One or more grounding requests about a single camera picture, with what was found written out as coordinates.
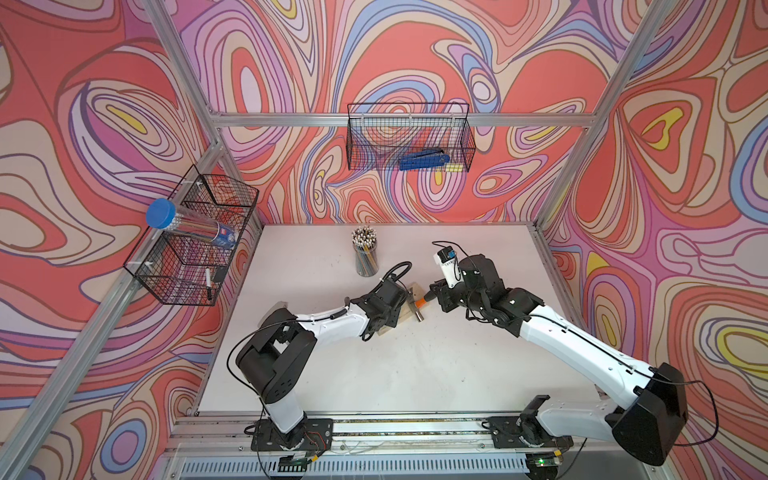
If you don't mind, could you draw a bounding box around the wooden block with nails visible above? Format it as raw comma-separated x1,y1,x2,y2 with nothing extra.
376,305,422,336

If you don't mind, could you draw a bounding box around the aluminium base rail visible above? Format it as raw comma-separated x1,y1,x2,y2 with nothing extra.
153,413,673,479

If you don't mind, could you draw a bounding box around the claw hammer orange black handle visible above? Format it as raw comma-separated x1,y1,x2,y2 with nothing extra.
407,287,436,322

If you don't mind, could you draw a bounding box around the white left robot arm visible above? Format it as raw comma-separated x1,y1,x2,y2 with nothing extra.
234,275,413,436

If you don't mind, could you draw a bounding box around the blue tool in basket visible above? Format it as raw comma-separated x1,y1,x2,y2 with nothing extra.
398,148,450,171

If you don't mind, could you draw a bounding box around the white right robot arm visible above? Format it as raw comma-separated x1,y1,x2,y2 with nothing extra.
426,247,688,466

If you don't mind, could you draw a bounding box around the black marker in basket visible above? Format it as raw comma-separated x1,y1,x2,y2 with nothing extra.
205,268,213,302

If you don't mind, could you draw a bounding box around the black wire basket back wall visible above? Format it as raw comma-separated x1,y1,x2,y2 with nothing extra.
346,100,476,173

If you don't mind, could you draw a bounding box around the cup of coloured pencils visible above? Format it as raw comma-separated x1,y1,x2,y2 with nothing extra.
351,226,378,277

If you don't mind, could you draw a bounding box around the black wire basket left wall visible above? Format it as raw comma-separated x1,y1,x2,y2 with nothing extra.
123,166,259,306

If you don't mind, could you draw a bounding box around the black wire basket wall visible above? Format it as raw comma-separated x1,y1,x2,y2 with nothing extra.
123,166,259,306
346,100,476,173

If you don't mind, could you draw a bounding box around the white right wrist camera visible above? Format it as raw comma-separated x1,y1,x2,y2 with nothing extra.
433,246,461,288

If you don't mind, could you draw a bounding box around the clear tube with blue cap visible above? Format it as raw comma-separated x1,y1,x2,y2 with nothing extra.
145,198,238,250

